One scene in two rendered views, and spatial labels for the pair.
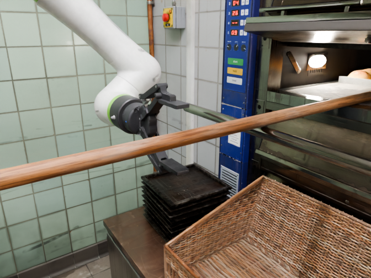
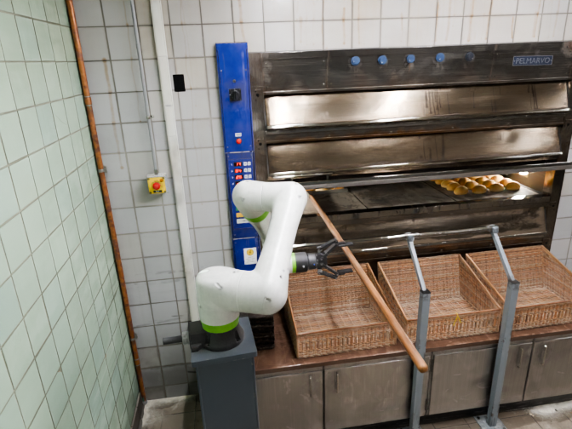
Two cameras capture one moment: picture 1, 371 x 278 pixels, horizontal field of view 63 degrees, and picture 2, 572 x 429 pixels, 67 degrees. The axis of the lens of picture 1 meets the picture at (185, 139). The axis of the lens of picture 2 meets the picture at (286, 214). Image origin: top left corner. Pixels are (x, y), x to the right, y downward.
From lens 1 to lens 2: 189 cm
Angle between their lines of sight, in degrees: 59
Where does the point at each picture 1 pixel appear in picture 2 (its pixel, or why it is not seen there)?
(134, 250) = (260, 366)
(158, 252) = (270, 356)
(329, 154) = (371, 239)
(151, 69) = not seen: hidden behind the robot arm
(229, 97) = (242, 232)
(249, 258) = (303, 322)
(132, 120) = (316, 262)
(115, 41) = not seen: hidden behind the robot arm
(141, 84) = not seen: hidden behind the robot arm
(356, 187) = (338, 251)
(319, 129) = (306, 231)
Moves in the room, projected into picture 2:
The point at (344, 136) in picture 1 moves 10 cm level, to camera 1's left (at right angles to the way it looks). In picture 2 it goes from (321, 230) to (314, 236)
